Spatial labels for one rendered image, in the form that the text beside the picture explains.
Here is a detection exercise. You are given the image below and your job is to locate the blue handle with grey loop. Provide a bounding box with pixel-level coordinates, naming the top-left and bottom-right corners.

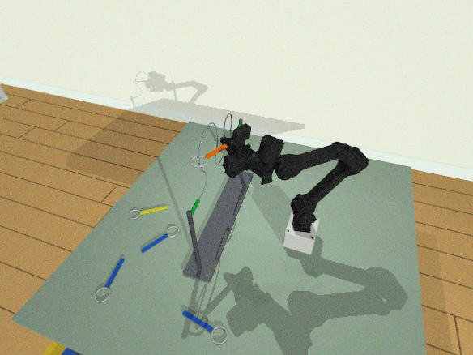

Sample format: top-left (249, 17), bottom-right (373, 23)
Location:
top-left (141, 226), bottom-right (180, 252)
top-left (182, 310), bottom-right (228, 344)
top-left (95, 259), bottom-right (125, 302)

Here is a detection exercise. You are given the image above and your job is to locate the orange handle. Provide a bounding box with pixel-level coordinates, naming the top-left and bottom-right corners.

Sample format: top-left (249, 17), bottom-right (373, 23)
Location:
top-left (190, 144), bottom-right (228, 168)

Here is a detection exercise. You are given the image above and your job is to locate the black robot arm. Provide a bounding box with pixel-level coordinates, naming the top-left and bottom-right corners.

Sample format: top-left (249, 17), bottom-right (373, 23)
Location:
top-left (223, 135), bottom-right (369, 233)

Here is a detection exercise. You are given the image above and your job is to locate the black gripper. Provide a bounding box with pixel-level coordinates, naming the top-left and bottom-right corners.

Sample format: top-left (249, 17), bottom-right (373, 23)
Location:
top-left (220, 123), bottom-right (258, 171)

